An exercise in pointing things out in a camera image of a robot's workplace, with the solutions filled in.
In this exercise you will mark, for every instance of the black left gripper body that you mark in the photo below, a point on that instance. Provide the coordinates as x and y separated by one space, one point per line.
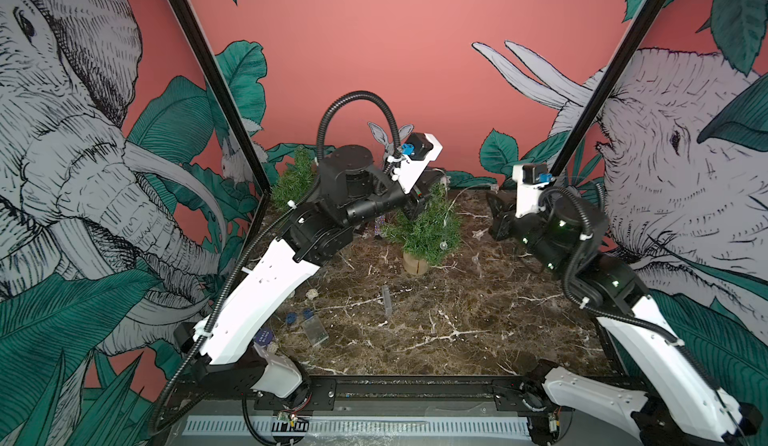
389 198

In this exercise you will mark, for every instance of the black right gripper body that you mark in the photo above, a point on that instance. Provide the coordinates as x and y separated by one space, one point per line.
532 241

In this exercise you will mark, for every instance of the small green christmas tree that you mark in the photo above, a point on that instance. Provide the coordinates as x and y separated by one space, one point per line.
430 238

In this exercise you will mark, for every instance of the clear plastic battery box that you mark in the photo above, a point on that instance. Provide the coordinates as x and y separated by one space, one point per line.
315 331

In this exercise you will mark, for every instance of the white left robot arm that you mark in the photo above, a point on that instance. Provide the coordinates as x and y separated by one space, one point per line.
349 190

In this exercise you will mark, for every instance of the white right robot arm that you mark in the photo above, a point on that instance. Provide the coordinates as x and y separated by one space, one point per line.
686 405

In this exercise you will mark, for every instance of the large green christmas tree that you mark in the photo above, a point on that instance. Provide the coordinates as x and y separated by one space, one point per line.
295 181

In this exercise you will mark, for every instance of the clear plastic tube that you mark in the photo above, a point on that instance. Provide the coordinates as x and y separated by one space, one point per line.
387 301

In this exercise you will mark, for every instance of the purple round cap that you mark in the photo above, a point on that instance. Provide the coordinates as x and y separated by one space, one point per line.
264 337

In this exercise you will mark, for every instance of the white ventilation grille strip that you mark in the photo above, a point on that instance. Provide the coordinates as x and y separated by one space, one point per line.
484 427

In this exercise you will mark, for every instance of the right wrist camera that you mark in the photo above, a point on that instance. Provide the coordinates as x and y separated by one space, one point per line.
530 180

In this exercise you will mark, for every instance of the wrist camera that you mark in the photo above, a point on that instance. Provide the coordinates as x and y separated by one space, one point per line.
414 156
530 180

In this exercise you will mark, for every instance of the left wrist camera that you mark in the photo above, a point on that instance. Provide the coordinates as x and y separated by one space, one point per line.
414 156

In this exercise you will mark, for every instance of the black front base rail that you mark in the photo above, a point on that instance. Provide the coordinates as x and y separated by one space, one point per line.
329 392

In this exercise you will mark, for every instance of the black right corner post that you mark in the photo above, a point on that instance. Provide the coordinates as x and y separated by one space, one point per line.
640 25

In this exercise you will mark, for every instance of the black corner post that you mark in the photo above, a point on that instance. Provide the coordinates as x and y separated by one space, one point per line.
640 25
213 75

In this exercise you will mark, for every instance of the black left corner post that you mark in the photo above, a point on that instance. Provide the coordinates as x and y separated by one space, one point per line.
213 75

